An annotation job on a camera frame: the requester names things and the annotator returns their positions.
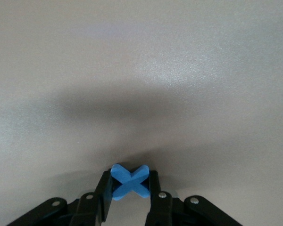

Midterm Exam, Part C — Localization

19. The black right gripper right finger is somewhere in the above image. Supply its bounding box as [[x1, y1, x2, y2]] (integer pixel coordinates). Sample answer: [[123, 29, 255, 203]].
[[144, 170, 241, 226]]

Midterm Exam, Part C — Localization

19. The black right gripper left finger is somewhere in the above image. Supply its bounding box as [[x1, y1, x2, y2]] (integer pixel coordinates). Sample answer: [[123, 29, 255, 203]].
[[7, 170, 114, 226]]

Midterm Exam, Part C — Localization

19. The blue letter X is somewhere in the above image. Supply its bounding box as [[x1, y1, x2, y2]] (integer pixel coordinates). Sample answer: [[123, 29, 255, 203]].
[[110, 163, 150, 202]]

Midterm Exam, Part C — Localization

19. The brown table cover sheet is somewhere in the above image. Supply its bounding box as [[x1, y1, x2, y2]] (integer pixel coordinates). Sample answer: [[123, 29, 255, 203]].
[[0, 0, 283, 226]]

